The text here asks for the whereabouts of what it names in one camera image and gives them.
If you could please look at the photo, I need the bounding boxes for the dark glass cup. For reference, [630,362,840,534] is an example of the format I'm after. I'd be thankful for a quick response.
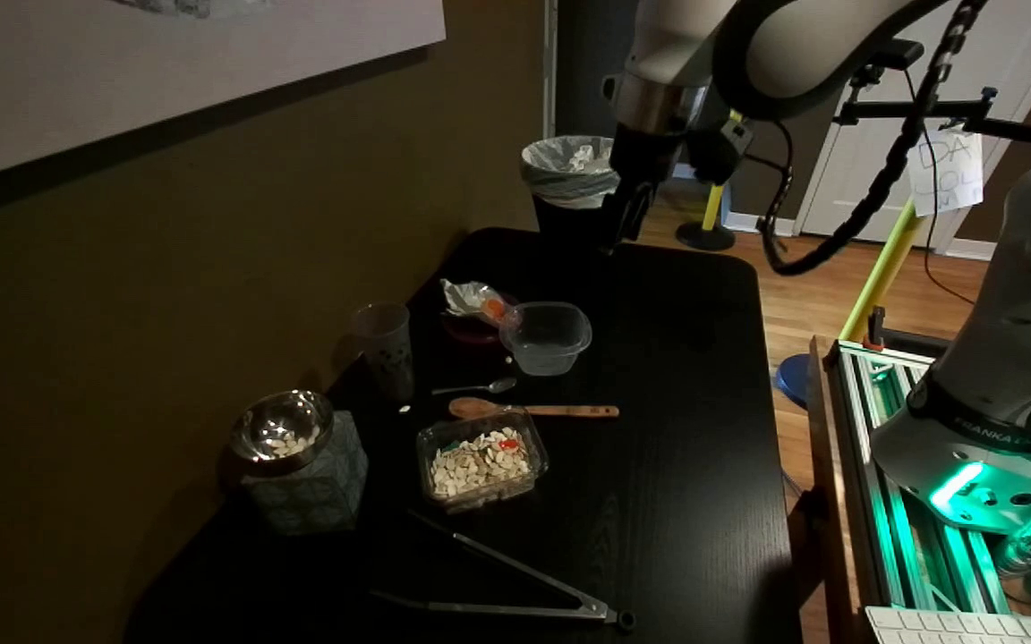
[344,297,418,405]

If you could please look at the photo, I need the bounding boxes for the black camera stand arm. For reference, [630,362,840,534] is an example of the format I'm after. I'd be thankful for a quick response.
[831,33,1031,158]

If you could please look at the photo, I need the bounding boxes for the white panel door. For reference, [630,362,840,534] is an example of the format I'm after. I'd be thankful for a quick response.
[800,0,1031,257]

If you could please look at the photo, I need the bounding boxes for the blue disc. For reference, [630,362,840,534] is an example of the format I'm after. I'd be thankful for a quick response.
[775,352,831,416]

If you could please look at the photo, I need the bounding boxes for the yellow post with black foot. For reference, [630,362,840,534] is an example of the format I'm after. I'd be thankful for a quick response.
[672,110,748,256]

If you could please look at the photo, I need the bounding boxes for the metal spoon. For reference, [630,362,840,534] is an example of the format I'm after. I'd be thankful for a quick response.
[393,375,524,416]

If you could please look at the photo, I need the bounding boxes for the black trash bin white liner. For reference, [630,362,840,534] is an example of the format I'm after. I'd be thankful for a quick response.
[519,133,625,251]

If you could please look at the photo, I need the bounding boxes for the white wall board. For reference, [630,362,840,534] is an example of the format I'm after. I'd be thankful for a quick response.
[0,0,450,195]

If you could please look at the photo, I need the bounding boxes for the metal bowl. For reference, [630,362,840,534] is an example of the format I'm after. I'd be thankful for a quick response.
[227,388,337,473]

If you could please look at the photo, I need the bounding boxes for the crumpled white paper wrapper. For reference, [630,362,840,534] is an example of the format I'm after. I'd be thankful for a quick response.
[438,275,517,328]

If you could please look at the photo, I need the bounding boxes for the hanging white paper sheet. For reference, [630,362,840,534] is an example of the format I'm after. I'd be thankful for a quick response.
[901,123,988,221]

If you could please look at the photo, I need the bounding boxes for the yellow-green pole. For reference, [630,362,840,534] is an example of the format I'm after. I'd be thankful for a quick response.
[839,198,925,343]

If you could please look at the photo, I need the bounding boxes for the wooden spoon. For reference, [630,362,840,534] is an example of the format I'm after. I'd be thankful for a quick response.
[443,395,622,426]

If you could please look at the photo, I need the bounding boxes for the round clear plastic container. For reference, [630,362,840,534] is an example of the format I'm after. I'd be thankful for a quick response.
[501,297,599,379]

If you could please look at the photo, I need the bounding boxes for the white grid tile mat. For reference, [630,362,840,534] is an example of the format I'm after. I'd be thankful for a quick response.
[860,605,1031,644]

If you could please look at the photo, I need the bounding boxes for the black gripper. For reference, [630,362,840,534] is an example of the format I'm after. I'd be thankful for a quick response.
[605,117,696,247]

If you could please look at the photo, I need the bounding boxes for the clear rectangular container with seeds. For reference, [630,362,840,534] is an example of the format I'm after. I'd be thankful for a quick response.
[412,416,553,517]

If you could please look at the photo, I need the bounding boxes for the black corrugated cable hose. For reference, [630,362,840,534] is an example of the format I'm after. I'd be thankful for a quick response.
[757,0,976,280]

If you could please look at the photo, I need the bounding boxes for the metal tongs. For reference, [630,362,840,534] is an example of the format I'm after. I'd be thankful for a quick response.
[368,510,639,634]

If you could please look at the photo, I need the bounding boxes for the small red bowl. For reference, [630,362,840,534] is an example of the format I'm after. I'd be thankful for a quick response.
[440,305,510,352]

